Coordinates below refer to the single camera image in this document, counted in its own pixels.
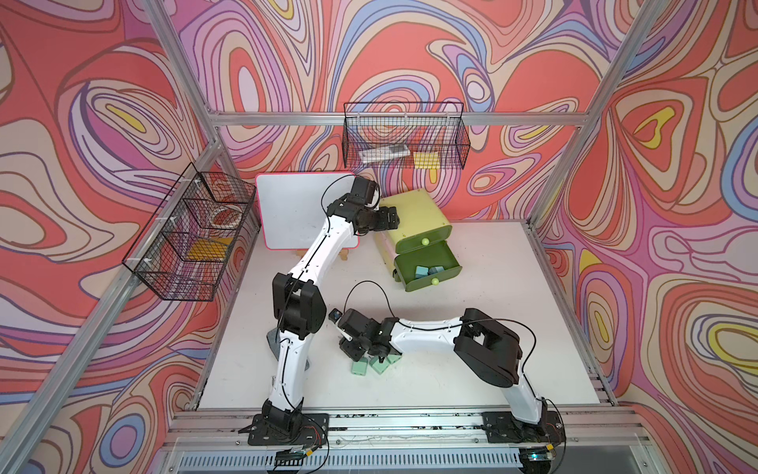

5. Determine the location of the yellow item in left basket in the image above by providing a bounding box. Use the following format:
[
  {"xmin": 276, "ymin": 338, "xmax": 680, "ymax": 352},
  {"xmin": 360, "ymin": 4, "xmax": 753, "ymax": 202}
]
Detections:
[{"xmin": 186, "ymin": 238, "xmax": 232, "ymax": 262}]

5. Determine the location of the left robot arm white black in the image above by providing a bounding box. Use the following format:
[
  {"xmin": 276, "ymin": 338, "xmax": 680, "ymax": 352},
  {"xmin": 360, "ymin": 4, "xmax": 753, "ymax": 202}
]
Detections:
[{"xmin": 266, "ymin": 199, "xmax": 400, "ymax": 415}]

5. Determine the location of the yellow block in back basket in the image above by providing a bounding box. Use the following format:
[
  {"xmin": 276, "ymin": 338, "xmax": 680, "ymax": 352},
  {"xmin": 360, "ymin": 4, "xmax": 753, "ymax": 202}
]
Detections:
[{"xmin": 413, "ymin": 152, "xmax": 441, "ymax": 170}]

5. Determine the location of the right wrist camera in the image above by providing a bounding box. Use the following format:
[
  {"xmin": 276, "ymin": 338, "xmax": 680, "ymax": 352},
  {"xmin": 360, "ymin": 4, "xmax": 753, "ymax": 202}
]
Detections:
[{"xmin": 328, "ymin": 308, "xmax": 371, "ymax": 340}]

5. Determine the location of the yellow green drawer cabinet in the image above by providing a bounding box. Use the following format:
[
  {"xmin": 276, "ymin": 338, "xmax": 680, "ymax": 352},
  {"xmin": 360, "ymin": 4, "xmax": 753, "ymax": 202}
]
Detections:
[{"xmin": 374, "ymin": 189, "xmax": 452, "ymax": 276}]

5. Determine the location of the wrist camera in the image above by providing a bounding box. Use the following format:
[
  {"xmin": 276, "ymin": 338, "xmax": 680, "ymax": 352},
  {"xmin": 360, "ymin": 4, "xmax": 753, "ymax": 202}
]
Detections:
[
  {"xmin": 328, "ymin": 308, "xmax": 371, "ymax": 340},
  {"xmin": 347, "ymin": 176, "xmax": 380, "ymax": 209}
]

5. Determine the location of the black wire basket left wall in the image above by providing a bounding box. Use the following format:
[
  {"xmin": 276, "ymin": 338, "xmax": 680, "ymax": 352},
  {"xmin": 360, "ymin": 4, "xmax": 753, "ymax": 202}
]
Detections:
[{"xmin": 122, "ymin": 164, "xmax": 257, "ymax": 301}]

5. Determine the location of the pink framed whiteboard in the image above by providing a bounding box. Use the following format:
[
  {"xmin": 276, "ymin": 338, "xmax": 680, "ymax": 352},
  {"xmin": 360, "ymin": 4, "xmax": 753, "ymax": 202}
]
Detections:
[{"xmin": 256, "ymin": 172, "xmax": 355, "ymax": 251}]

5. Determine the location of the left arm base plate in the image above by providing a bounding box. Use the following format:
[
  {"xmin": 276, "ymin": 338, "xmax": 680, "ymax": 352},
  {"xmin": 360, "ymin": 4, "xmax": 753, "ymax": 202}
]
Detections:
[{"xmin": 239, "ymin": 413, "xmax": 330, "ymax": 448}]

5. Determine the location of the grey box in back basket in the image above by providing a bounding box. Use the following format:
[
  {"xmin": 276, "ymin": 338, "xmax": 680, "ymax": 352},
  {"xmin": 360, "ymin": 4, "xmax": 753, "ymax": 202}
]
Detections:
[{"xmin": 358, "ymin": 144, "xmax": 411, "ymax": 165}]

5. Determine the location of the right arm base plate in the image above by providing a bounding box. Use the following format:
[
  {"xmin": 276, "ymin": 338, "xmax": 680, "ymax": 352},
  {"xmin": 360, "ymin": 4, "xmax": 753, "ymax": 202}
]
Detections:
[{"xmin": 482, "ymin": 410, "xmax": 567, "ymax": 446}]

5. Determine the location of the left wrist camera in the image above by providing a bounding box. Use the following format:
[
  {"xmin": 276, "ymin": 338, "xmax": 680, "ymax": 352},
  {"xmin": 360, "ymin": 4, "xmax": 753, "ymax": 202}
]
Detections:
[{"xmin": 347, "ymin": 176, "xmax": 380, "ymax": 209}]

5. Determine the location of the black wire basket wall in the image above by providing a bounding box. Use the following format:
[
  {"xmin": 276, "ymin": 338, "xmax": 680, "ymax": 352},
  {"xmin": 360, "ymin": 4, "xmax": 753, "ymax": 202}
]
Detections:
[
  {"xmin": 122, "ymin": 164, "xmax": 257, "ymax": 301},
  {"xmin": 343, "ymin": 99, "xmax": 471, "ymax": 171}
]

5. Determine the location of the aluminium frame rail front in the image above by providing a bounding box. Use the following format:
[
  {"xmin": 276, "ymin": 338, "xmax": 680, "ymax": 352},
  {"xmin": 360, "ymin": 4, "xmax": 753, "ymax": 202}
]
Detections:
[{"xmin": 150, "ymin": 405, "xmax": 667, "ymax": 473}]

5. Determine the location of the green top drawer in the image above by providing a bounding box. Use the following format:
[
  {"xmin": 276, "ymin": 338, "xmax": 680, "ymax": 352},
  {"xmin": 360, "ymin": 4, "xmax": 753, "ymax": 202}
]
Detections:
[{"xmin": 393, "ymin": 224, "xmax": 452, "ymax": 254}]

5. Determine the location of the green circuit board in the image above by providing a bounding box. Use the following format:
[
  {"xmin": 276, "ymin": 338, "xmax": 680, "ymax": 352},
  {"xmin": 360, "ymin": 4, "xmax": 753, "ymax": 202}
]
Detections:
[{"xmin": 274, "ymin": 450, "xmax": 313, "ymax": 467}]

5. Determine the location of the black wire basket back wall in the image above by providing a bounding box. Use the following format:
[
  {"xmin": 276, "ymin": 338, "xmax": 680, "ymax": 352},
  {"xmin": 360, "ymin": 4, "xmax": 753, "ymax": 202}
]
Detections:
[{"xmin": 343, "ymin": 99, "xmax": 471, "ymax": 171}]

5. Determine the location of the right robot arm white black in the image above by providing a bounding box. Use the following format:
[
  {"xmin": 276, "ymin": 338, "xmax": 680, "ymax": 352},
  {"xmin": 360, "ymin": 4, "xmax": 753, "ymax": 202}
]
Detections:
[{"xmin": 329, "ymin": 308, "xmax": 547, "ymax": 427}]

